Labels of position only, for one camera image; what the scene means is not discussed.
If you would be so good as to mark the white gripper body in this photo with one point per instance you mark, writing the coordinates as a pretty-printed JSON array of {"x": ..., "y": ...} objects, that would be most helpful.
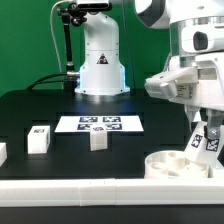
[{"x": 209, "y": 91}]

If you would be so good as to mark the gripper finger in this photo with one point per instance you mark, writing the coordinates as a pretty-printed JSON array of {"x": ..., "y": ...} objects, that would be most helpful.
[
  {"x": 193, "y": 115},
  {"x": 214, "y": 122}
]

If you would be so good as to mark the white round stool seat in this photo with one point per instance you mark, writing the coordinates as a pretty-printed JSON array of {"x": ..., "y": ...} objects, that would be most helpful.
[{"x": 172, "y": 164}]

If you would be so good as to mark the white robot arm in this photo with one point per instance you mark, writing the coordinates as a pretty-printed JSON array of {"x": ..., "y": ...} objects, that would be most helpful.
[{"x": 196, "y": 27}]

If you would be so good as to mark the white sheet with tags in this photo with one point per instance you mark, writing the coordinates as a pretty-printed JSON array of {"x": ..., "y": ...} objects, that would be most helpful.
[{"x": 72, "y": 124}]

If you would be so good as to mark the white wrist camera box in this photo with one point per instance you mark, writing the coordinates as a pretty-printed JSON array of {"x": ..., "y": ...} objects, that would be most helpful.
[{"x": 171, "y": 85}]

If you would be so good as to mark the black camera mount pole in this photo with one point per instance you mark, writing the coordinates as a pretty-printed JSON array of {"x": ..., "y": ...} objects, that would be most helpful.
[{"x": 70, "y": 15}]

